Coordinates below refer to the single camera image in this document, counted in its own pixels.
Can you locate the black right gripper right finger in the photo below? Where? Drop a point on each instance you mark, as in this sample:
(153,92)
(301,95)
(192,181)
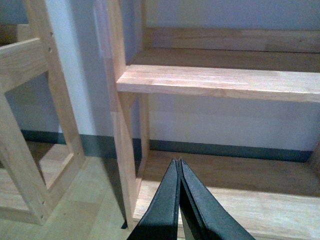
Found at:
(203,217)

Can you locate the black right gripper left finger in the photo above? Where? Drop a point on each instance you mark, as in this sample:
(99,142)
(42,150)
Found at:
(160,221)

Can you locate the wooden shelf unit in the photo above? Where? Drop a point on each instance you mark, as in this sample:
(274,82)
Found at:
(240,106)

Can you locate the wooden side shelf frame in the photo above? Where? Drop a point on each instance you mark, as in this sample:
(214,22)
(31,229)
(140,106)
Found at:
(40,146)

